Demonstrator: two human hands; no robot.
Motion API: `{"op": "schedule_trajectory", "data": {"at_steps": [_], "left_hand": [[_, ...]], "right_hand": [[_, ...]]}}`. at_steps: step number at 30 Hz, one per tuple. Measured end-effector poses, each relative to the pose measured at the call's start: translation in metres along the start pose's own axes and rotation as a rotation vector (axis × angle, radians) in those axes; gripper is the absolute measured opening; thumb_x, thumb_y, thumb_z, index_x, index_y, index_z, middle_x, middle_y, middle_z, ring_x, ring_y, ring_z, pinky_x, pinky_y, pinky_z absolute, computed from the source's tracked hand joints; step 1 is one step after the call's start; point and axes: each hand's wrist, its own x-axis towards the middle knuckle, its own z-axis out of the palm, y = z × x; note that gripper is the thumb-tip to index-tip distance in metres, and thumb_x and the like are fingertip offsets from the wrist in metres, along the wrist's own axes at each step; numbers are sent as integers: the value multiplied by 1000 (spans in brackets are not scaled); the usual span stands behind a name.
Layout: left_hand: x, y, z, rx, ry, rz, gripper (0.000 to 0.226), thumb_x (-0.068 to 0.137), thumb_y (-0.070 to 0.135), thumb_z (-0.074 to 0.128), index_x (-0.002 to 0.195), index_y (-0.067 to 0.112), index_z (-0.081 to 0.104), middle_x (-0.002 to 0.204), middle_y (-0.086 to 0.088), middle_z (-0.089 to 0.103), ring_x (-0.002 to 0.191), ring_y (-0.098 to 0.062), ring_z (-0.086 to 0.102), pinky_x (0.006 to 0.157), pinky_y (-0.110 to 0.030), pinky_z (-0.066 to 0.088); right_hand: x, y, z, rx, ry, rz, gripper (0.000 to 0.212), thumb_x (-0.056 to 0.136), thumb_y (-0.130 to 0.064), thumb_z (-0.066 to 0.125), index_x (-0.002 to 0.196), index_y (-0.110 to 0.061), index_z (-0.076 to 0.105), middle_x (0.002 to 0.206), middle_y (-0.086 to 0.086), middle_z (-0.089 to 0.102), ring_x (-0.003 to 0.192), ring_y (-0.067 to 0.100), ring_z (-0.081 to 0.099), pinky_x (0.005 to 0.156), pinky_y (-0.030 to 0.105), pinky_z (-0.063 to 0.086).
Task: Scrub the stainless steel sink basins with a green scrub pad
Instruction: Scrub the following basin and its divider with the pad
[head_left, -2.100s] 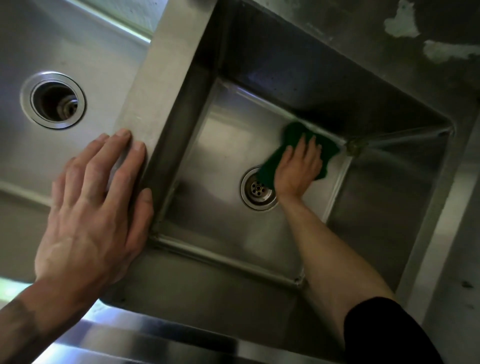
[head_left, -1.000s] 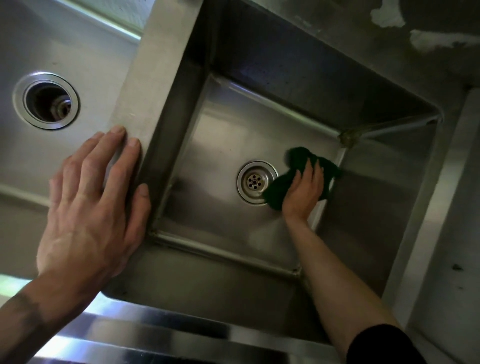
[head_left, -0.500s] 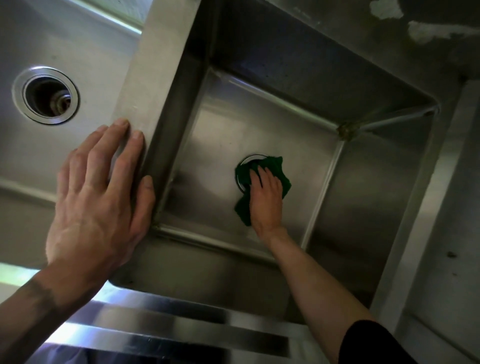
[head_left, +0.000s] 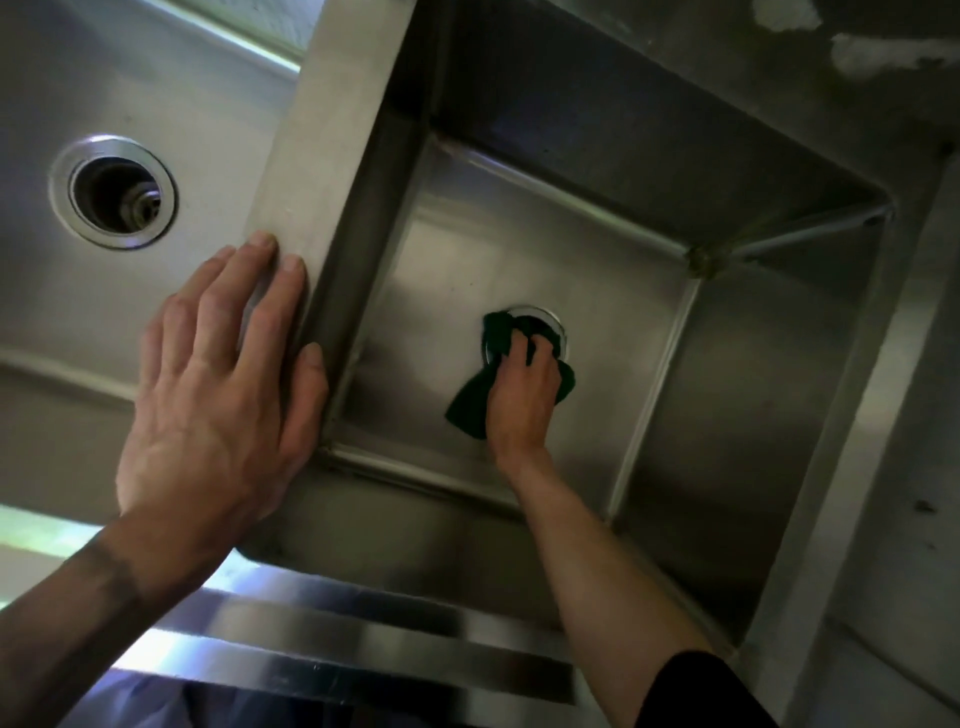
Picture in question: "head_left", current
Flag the person's left hand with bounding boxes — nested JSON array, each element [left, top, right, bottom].
[[101, 230, 330, 595]]

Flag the person's right hand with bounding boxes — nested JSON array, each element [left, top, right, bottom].
[[485, 329, 564, 472]]

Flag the green scouring cloth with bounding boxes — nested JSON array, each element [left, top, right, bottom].
[[443, 311, 577, 442]]

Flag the stainless steel sink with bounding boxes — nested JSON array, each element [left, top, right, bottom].
[[239, 0, 960, 728], [0, 0, 418, 728]]

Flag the person's right forearm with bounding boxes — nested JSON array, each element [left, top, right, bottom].
[[502, 449, 714, 728]]

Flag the black shirt sleeve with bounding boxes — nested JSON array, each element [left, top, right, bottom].
[[635, 649, 781, 728]]

